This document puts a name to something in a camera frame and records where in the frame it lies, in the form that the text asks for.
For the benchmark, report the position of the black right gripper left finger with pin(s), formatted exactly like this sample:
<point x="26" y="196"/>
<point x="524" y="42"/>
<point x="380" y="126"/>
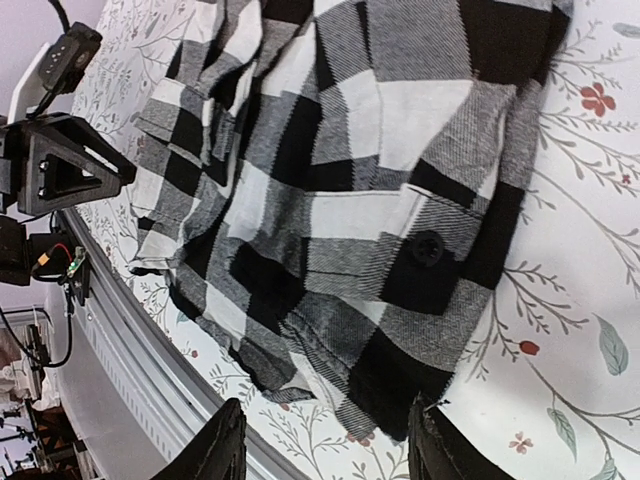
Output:
<point x="218" y="451"/>

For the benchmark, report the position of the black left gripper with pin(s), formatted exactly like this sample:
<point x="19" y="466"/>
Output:
<point x="51" y="163"/>

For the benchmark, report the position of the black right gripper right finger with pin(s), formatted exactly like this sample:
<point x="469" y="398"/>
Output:
<point x="439" y="451"/>

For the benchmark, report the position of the black white checkered shirt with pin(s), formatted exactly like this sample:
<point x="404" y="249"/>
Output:
<point x="330" y="188"/>

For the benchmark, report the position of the floral patterned table mat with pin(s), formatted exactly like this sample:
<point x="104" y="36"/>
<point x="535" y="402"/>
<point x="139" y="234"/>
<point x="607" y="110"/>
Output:
<point x="548" y="387"/>

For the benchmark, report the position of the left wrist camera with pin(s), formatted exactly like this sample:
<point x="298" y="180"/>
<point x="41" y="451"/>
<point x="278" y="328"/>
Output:
<point x="56" y="70"/>

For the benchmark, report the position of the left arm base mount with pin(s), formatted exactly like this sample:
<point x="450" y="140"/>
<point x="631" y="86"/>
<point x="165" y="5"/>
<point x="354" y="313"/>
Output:
<point x="60" y="258"/>

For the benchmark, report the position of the aluminium front rail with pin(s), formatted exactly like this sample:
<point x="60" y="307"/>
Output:
<point x="136" y="397"/>

